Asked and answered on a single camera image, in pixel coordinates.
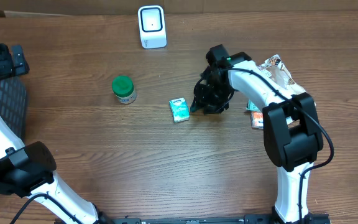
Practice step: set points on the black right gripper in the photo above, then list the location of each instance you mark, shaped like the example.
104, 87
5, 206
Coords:
204, 101

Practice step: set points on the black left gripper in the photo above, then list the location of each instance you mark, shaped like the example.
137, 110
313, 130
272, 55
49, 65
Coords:
8, 68

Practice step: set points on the small teal tissue pack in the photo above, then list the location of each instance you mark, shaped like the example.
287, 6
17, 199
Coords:
179, 110

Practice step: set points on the teal snack packet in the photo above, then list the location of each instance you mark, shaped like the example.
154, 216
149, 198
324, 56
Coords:
252, 107

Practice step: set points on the orange snack packet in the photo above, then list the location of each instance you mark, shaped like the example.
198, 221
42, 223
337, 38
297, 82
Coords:
257, 120

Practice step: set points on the green lid jar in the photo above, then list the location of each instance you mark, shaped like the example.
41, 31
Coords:
123, 88

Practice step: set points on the Panitee bread bag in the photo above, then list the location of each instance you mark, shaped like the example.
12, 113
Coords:
275, 69

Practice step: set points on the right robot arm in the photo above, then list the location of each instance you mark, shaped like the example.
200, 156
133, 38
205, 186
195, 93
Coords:
292, 133

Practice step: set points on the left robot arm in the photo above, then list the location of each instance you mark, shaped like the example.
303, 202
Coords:
30, 170

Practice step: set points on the dark grey mesh basket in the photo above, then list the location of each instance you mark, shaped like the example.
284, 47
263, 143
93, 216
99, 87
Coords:
13, 105

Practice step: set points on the cardboard backdrop wall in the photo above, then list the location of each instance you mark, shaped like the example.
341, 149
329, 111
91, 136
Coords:
111, 7

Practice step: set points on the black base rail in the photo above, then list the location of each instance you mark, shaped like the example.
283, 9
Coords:
191, 221

